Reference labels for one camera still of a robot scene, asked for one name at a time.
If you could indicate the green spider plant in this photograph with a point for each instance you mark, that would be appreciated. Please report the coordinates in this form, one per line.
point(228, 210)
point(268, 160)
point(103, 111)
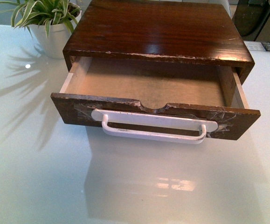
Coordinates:
point(45, 13)

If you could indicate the white plant pot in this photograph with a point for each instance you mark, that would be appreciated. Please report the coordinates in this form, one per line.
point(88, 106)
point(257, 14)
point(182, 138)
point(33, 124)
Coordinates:
point(53, 44)

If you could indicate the wooden drawer with white handle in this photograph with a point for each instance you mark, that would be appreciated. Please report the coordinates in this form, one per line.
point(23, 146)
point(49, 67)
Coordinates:
point(189, 101)

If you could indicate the table label sticker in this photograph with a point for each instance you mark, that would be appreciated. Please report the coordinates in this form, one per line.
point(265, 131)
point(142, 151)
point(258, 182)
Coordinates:
point(258, 46)

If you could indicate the dark wooden drawer cabinet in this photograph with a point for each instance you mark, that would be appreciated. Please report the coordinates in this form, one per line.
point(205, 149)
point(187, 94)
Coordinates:
point(167, 31)

